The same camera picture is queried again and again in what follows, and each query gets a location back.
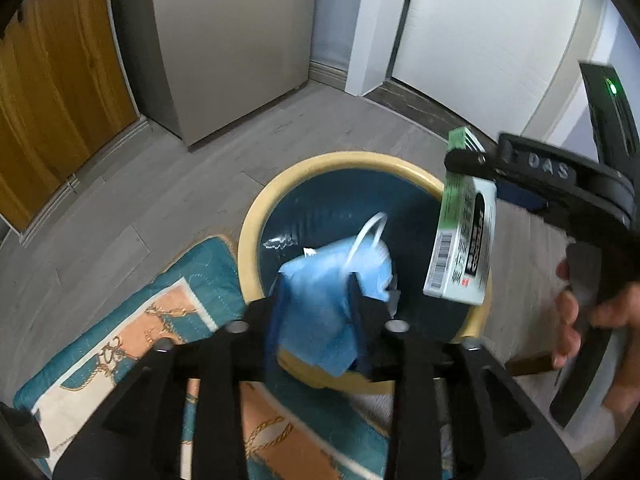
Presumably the green white carton box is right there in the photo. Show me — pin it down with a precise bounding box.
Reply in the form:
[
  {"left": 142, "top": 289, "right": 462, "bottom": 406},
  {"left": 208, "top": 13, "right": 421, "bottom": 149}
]
[{"left": 422, "top": 126, "right": 498, "bottom": 307}]

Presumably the clear plastic bag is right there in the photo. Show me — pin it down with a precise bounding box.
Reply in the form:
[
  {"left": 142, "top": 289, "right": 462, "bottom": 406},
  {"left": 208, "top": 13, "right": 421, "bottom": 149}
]
[{"left": 262, "top": 234, "right": 296, "bottom": 252}]

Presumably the blue face mask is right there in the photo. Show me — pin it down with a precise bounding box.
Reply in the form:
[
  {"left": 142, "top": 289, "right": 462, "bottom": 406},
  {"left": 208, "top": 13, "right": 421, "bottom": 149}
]
[{"left": 278, "top": 212, "right": 394, "bottom": 377}]

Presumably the person right hand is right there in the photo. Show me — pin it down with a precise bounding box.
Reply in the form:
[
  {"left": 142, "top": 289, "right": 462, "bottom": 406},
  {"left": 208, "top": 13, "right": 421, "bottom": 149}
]
[{"left": 551, "top": 263, "right": 639, "bottom": 418}]

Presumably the white door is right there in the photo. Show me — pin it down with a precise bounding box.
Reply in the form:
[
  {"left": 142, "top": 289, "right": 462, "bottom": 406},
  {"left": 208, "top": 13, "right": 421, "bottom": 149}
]
[{"left": 392, "top": 0, "right": 582, "bottom": 138}]

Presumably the teal bin with yellow rim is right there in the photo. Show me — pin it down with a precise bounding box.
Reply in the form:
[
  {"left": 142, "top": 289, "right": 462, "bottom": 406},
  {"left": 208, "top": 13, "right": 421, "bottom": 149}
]
[{"left": 237, "top": 150, "right": 495, "bottom": 395}]

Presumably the teal orange quilted mat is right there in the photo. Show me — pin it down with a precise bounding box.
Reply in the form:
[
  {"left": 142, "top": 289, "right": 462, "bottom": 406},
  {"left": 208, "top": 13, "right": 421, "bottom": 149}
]
[{"left": 14, "top": 237, "right": 388, "bottom": 479}]

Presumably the beige refrigerator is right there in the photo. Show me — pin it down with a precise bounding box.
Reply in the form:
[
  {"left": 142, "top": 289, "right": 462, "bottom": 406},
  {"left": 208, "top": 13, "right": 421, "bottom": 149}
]
[{"left": 110, "top": 0, "right": 314, "bottom": 145}]

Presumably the wooden cabinet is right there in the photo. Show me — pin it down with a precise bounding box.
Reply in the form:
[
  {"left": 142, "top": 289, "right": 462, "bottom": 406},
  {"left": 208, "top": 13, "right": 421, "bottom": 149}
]
[{"left": 1, "top": 0, "right": 139, "bottom": 232}]

